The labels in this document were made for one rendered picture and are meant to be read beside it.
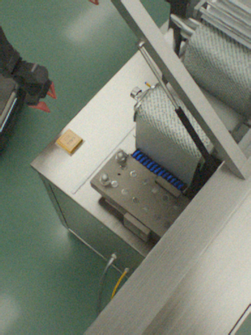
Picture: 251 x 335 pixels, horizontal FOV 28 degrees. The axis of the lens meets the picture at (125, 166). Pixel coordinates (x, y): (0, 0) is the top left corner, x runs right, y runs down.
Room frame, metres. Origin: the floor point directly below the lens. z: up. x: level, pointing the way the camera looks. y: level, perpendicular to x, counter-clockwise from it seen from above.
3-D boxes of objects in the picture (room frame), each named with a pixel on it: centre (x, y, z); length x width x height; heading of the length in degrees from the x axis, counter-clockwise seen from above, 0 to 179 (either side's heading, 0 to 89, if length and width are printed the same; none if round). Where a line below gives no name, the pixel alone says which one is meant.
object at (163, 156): (0.63, -0.13, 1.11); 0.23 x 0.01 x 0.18; 50
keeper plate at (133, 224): (0.43, -0.04, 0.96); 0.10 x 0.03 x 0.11; 50
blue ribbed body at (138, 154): (0.61, -0.12, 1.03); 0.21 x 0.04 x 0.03; 50
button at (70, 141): (0.78, 0.21, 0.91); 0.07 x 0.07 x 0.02; 50
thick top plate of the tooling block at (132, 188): (0.51, -0.08, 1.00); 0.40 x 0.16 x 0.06; 50
